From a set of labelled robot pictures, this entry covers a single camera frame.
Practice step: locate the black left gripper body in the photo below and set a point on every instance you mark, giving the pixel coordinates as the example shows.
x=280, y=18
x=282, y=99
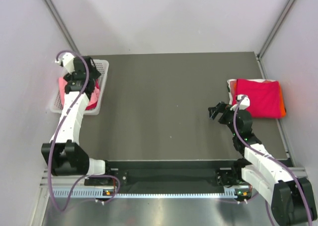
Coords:
x=95, y=75

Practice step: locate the folded crimson t shirt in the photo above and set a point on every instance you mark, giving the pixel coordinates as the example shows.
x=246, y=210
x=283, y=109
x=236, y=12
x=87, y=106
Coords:
x=264, y=98

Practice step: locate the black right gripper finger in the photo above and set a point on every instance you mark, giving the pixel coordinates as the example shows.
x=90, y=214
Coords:
x=212, y=116
x=213, y=109

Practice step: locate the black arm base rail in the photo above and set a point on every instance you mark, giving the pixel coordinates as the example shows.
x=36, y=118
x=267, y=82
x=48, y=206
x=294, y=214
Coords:
x=177, y=176

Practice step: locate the white perforated plastic basket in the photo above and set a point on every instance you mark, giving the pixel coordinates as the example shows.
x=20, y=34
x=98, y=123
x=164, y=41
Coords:
x=102, y=66

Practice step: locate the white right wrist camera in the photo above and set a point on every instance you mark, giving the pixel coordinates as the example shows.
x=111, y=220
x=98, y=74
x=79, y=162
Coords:
x=243, y=102

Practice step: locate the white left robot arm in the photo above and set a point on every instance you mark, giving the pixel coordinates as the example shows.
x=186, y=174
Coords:
x=80, y=92

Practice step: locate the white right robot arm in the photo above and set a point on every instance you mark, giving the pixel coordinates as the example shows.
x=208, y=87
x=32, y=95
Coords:
x=289, y=198

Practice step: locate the folded orange t shirt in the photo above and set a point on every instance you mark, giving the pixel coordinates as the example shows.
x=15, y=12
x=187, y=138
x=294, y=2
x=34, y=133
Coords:
x=281, y=103

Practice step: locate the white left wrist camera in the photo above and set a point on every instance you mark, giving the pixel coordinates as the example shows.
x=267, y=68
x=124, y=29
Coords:
x=66, y=61

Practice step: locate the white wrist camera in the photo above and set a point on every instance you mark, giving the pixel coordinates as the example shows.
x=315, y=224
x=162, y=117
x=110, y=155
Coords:
x=243, y=102
x=66, y=61

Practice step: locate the grey slotted cable duct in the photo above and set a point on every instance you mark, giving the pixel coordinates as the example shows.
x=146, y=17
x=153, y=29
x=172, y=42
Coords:
x=228, y=193

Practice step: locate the light pink t shirt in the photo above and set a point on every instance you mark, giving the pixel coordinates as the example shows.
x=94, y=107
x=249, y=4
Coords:
x=62, y=83

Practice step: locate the crimson t shirt in basket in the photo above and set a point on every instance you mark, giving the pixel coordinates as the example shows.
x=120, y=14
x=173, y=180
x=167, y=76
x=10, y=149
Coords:
x=93, y=99

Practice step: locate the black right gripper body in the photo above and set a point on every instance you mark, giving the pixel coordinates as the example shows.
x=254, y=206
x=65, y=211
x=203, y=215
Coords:
x=227, y=117

